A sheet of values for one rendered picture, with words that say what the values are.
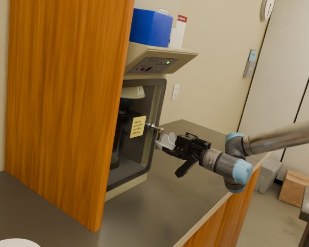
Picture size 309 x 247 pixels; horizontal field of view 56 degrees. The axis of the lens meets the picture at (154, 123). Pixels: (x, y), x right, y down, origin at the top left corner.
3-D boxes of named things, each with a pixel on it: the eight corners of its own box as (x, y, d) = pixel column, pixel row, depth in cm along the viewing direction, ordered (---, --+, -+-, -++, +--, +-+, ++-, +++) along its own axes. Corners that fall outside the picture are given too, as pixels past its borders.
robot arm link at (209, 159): (219, 168, 105) (210, 175, 98) (208, 163, 107) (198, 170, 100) (224, 149, 102) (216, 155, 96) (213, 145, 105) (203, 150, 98)
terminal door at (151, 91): (96, 195, 99) (112, 80, 87) (148, 170, 124) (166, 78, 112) (97, 197, 99) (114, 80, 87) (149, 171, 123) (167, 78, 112)
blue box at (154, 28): (121, 39, 84) (125, 6, 81) (141, 42, 92) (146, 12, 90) (148, 45, 79) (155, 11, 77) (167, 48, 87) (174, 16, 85)
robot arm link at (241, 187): (246, 167, 113) (245, 155, 104) (246, 196, 107) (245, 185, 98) (225, 167, 115) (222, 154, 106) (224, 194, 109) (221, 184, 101)
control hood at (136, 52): (110, 73, 86) (115, 38, 83) (167, 72, 112) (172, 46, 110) (141, 83, 80) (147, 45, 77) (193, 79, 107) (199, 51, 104)
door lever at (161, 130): (150, 145, 117) (146, 146, 115) (154, 123, 114) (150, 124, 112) (161, 150, 114) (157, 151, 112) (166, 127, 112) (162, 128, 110)
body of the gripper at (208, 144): (185, 131, 110) (214, 142, 104) (180, 152, 113) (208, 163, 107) (175, 135, 104) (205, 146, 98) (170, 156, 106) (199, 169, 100)
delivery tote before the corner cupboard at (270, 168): (218, 175, 365) (225, 151, 355) (231, 166, 398) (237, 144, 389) (266, 197, 333) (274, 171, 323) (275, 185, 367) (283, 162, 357)
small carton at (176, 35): (159, 44, 97) (162, 26, 96) (170, 46, 101) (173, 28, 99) (168, 47, 94) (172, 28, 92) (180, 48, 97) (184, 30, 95)
